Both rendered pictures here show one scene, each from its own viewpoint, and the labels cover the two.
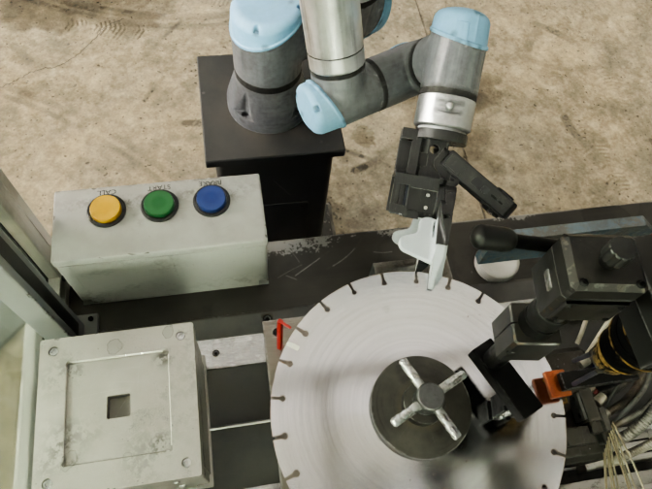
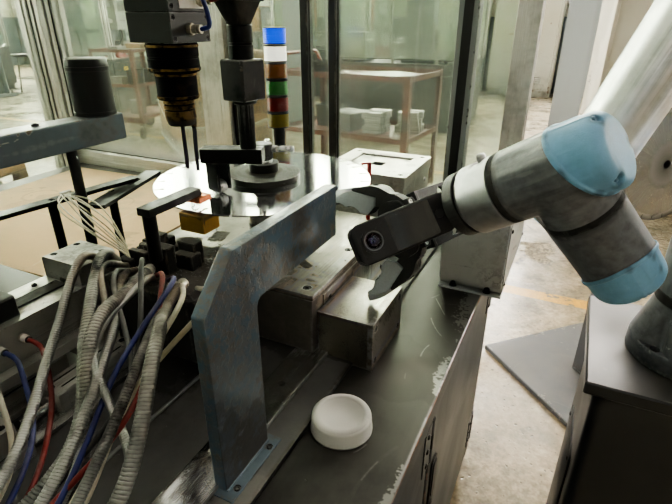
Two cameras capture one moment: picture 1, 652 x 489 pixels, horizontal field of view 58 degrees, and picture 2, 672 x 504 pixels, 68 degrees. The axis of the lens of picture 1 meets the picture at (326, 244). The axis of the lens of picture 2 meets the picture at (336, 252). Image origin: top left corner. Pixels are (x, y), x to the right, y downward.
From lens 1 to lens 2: 105 cm
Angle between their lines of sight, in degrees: 85
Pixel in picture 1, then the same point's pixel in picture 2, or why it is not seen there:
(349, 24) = (595, 102)
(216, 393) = not seen: hidden behind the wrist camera
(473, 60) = (527, 143)
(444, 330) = (294, 194)
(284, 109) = (645, 321)
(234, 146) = (607, 313)
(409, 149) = not seen: hidden behind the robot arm
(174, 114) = not seen: outside the picture
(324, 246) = (454, 320)
